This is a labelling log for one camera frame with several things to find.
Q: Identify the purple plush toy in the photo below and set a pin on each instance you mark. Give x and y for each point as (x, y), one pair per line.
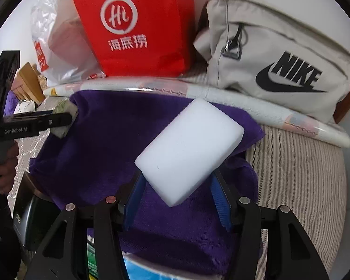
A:
(11, 104)

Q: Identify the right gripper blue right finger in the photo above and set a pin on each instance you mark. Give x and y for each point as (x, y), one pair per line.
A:
(221, 202)

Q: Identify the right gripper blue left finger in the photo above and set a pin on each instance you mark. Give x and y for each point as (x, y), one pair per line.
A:
(133, 201)

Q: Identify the purple towel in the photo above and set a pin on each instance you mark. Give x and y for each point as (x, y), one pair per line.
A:
(97, 156)

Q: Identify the red Hi paper bag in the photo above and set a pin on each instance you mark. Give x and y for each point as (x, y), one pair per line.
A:
(140, 37)

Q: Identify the dark green tea tin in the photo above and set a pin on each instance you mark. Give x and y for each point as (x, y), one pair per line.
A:
(34, 213)

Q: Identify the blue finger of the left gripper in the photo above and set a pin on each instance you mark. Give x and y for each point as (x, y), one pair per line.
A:
(24, 115)
(56, 120)

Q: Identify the person's left hand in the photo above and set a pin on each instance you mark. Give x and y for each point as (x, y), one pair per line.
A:
(8, 169)

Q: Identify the green wet wipes packet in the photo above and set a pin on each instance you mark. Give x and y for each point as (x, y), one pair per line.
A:
(92, 265)

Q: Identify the white Miniso plastic bag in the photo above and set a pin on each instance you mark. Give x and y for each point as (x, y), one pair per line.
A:
(62, 48)

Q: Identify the beige Nike bag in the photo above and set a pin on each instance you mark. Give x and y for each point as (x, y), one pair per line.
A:
(265, 53)

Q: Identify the wooden headboard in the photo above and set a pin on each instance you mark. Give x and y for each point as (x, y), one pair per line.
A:
(26, 86)

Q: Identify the blue tissue box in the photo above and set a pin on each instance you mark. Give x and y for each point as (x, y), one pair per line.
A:
(138, 272)

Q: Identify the rolled patterned paper tube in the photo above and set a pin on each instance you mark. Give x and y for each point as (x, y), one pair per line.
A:
(263, 112)

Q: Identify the green cassette tissue pack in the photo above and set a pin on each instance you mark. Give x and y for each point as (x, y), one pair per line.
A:
(63, 106)

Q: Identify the white sponge block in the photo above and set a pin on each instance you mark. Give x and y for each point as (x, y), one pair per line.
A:
(184, 154)

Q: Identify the striped mattress pad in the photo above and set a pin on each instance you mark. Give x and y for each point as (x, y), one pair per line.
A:
(273, 167)

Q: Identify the white spotted pillow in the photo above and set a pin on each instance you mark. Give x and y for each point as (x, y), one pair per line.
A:
(25, 106)

